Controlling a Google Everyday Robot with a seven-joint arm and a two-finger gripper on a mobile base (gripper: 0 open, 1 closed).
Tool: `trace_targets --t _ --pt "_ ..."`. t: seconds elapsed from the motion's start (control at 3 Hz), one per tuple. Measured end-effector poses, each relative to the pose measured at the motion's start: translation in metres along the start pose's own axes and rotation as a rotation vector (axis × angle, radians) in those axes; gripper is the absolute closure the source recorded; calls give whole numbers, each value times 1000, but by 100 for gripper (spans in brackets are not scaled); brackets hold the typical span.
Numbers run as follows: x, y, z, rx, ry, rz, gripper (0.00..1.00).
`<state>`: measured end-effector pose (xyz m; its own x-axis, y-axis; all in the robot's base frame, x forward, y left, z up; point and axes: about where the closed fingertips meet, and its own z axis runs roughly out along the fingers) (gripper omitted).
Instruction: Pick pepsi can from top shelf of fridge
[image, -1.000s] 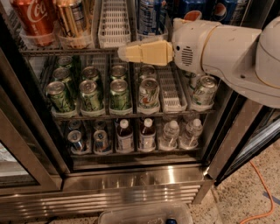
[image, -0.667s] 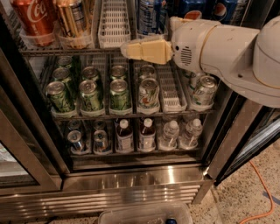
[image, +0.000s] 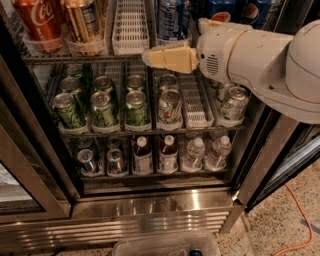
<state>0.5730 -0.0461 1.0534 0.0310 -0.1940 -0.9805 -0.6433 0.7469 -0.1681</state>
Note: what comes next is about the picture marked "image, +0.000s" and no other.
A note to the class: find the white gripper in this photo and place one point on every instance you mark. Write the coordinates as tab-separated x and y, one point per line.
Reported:
214	50

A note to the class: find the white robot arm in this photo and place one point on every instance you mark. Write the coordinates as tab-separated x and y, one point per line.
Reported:
281	70

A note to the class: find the blue silver soda can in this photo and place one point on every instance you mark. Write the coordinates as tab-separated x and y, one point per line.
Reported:
172	20

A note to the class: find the back white diet can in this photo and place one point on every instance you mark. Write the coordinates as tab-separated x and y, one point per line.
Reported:
167	81

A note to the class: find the white diet can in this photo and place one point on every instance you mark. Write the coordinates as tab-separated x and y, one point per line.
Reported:
170	103
167	81

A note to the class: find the middle right white-green can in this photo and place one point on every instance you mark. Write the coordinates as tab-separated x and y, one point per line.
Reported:
222	89

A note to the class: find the white-green can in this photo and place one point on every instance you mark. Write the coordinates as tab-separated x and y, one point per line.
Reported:
234	104
222	89

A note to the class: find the front white diet can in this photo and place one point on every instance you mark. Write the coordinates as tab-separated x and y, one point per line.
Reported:
170	103

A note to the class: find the empty middle shelf tray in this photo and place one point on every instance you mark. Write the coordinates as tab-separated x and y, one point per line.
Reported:
196	109

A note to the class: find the green can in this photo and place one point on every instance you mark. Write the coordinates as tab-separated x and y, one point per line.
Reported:
67	108
106	84
104	110
73	86
135	82
81	71
137	112

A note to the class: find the front right white-green can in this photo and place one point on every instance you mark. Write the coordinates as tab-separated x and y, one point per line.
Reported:
234	104

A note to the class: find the gold soda can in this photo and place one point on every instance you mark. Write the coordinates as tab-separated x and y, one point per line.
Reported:
85	25

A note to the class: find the back left green can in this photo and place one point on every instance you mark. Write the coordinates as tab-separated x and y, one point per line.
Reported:
81	71

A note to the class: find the middle left green can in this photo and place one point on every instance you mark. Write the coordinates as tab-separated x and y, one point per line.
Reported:
73	86

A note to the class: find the stainless steel fridge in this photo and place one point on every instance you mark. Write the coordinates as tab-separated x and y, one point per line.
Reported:
56	206

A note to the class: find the open fridge door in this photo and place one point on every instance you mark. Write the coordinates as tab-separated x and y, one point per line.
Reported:
290	147

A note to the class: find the front left green can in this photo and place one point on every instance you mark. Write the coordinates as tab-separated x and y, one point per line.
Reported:
67	108

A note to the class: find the back left silver can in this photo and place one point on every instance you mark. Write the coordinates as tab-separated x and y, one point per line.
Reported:
86	143

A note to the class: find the red coca-cola can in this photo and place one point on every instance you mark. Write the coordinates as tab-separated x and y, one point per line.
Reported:
41	21

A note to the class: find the front left silver can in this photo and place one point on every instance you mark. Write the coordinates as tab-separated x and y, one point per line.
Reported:
88	161

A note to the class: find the blue can in bin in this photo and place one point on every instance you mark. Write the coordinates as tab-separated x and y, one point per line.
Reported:
195	252

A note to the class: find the left clear water bottle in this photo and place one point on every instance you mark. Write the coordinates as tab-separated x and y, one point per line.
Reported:
192	160

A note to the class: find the clear water bottle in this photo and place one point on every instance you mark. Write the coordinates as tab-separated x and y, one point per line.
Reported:
218	153
192	160

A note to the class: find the right brown drink bottle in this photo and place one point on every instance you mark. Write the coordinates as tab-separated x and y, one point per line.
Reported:
168	153

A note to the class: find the brown drink bottle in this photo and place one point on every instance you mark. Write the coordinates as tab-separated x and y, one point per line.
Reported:
168	153
143	162

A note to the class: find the right clear water bottle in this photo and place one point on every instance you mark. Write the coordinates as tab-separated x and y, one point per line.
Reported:
218	153

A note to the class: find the left brown drink bottle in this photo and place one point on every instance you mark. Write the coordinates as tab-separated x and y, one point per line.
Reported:
143	162

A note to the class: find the clear plastic bin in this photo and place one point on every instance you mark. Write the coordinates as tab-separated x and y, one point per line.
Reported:
173	244

